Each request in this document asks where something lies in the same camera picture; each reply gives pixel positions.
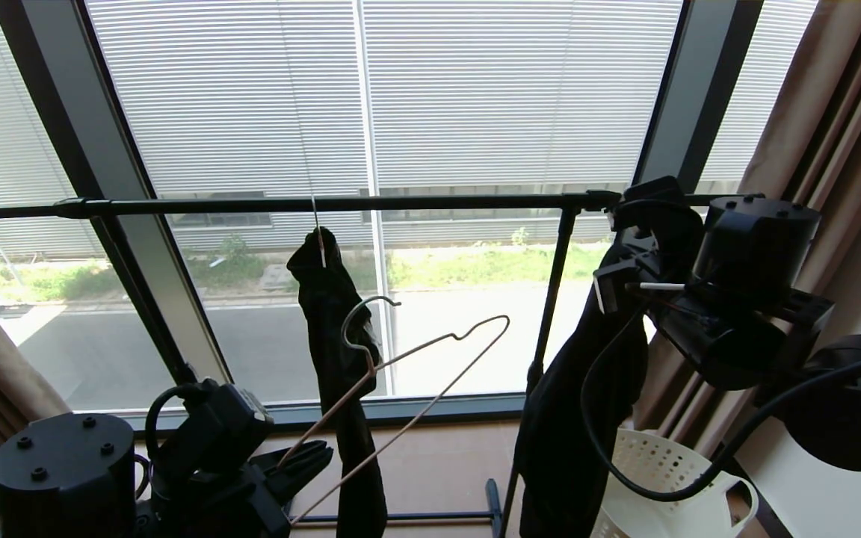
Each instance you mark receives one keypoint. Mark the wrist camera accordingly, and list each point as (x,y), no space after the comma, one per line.
(214,426)
(662,217)

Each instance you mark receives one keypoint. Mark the white laundry basket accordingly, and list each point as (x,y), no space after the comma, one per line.
(655,463)

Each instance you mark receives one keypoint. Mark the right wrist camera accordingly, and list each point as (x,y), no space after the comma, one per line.
(662,217)

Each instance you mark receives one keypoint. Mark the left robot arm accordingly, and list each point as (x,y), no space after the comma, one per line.
(64,471)

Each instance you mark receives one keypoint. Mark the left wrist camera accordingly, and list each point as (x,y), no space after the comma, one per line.
(214,426)

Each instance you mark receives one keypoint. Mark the black shorts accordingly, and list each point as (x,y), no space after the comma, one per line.
(337,336)

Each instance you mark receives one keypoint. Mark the pink clothes hanger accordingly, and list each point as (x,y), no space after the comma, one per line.
(321,243)
(356,388)

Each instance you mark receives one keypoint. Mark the black clothes rack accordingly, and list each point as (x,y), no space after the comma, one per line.
(251,203)

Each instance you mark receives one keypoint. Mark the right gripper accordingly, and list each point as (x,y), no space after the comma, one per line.
(722,344)

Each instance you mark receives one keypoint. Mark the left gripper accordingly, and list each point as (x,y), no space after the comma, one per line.
(214,508)

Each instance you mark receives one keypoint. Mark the black T-shirt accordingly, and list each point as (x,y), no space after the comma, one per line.
(565,418)

